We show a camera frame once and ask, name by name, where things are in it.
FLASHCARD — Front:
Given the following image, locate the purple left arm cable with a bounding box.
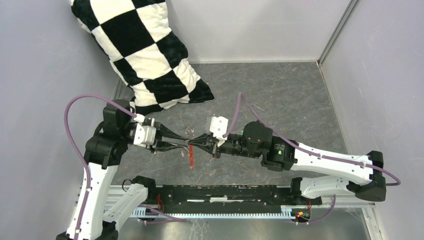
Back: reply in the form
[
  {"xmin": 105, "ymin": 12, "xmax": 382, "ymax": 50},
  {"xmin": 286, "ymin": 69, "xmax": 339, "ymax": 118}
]
[{"xmin": 63, "ymin": 93, "xmax": 188, "ymax": 240}]

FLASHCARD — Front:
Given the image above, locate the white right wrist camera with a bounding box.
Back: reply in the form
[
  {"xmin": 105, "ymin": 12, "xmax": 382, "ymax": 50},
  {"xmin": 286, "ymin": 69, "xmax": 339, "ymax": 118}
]
[{"xmin": 206, "ymin": 116, "xmax": 229, "ymax": 140}]

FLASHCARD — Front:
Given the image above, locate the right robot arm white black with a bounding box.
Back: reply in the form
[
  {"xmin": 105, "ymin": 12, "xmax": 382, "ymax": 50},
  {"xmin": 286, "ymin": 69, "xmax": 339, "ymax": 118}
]
[{"xmin": 188, "ymin": 121, "xmax": 387, "ymax": 204}]

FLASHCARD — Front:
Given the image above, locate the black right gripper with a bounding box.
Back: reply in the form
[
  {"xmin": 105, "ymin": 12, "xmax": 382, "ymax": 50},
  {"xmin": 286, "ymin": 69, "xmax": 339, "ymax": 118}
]
[{"xmin": 188, "ymin": 131, "xmax": 261, "ymax": 159}]

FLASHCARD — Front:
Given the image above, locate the metal key holder red handle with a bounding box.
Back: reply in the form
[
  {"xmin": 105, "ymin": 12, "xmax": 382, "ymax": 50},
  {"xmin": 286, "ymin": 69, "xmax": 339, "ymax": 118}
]
[{"xmin": 181, "ymin": 126, "xmax": 195, "ymax": 170}]

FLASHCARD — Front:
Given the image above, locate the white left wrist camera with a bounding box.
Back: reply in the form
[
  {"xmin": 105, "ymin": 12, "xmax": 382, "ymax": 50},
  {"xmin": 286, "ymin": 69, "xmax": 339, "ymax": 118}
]
[{"xmin": 133, "ymin": 123, "xmax": 146, "ymax": 147}]

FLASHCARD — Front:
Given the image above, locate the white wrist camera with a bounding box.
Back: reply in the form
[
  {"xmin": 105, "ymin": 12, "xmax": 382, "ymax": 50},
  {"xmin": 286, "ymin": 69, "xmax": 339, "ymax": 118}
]
[
  {"xmin": 206, "ymin": 116, "xmax": 229, "ymax": 140},
  {"xmin": 133, "ymin": 123, "xmax": 146, "ymax": 147}
]

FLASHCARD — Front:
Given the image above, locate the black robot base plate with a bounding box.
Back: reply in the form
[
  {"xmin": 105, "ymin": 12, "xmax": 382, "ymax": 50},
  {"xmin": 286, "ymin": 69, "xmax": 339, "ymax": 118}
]
[{"xmin": 144, "ymin": 185, "xmax": 323, "ymax": 214}]

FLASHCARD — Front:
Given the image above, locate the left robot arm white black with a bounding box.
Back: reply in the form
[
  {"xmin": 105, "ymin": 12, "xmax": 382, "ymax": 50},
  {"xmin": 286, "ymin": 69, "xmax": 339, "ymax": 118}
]
[{"xmin": 57, "ymin": 99, "xmax": 185, "ymax": 240}]

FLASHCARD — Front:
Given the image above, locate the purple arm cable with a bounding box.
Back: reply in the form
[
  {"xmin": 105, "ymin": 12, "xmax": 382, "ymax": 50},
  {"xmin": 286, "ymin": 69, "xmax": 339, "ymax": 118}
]
[
  {"xmin": 222, "ymin": 92, "xmax": 402, "ymax": 225},
  {"xmin": 63, "ymin": 93, "xmax": 188, "ymax": 240}
]

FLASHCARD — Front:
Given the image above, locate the black white checkered pillow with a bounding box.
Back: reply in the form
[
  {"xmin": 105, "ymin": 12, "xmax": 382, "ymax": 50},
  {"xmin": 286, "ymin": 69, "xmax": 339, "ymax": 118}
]
[{"xmin": 70, "ymin": 0, "xmax": 215, "ymax": 115}]

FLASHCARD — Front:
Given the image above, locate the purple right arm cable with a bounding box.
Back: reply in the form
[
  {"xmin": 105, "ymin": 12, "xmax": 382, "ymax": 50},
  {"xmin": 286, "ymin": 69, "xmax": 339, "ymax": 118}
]
[{"xmin": 222, "ymin": 92, "xmax": 402, "ymax": 225}]

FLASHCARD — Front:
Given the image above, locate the aluminium frame rail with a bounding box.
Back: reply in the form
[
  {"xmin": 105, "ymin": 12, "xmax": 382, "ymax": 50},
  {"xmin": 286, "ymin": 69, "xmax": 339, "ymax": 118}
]
[{"xmin": 129, "ymin": 195, "xmax": 376, "ymax": 220}]

